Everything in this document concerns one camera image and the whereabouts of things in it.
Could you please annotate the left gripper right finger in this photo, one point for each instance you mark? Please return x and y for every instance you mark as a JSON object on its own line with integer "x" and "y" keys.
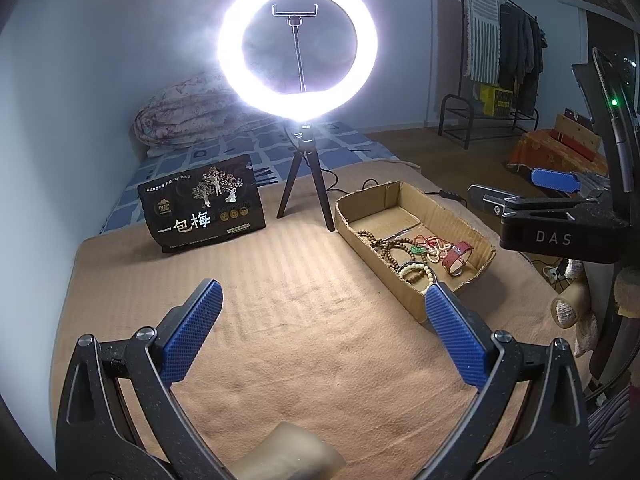
{"x": 463, "y": 333}

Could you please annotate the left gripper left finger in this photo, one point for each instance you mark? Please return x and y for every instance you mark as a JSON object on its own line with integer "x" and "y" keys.
{"x": 183, "y": 331}

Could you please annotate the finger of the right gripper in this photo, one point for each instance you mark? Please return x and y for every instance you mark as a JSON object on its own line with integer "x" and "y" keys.
{"x": 499, "y": 202}
{"x": 585, "y": 184}

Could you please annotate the brown wooden bead mala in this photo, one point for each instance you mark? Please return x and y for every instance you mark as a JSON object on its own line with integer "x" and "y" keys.
{"x": 385, "y": 248}

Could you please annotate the right hand white glove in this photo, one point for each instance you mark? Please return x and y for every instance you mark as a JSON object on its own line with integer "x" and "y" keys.
{"x": 572, "y": 308}

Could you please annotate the left hand white glove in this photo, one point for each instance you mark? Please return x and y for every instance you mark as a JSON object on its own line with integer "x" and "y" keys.
{"x": 289, "y": 452}

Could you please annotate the orange cloth covered box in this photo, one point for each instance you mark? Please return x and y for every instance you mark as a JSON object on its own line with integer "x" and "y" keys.
{"x": 568, "y": 146}

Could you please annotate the white power strip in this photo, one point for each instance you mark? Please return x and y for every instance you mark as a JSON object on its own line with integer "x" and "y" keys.
{"x": 552, "y": 273}

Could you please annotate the black shoe rack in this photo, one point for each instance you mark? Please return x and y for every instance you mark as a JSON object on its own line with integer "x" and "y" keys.
{"x": 460, "y": 121}

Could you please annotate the cardboard box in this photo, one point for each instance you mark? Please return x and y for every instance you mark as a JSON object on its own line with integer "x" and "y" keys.
{"x": 399, "y": 209}

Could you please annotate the yellow box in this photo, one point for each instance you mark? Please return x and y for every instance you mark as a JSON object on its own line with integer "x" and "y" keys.
{"x": 497, "y": 102}

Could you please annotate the tan blanket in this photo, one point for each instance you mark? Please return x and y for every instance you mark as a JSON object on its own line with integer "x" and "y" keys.
{"x": 308, "y": 334}

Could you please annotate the black snack bag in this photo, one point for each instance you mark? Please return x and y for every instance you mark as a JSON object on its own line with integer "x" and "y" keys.
{"x": 203, "y": 206}

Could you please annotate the window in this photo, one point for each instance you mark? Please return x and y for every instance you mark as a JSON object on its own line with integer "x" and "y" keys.
{"x": 618, "y": 43}

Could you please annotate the black clothes rack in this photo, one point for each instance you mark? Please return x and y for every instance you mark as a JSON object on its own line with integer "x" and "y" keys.
{"x": 481, "y": 44}

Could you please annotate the hanging dark clothes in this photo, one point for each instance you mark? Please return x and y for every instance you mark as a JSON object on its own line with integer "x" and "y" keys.
{"x": 521, "y": 58}

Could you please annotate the rolled floral quilt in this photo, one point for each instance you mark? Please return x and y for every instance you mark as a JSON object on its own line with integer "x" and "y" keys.
{"x": 200, "y": 108}

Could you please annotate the ring light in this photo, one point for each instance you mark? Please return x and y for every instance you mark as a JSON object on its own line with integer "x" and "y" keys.
{"x": 305, "y": 105}

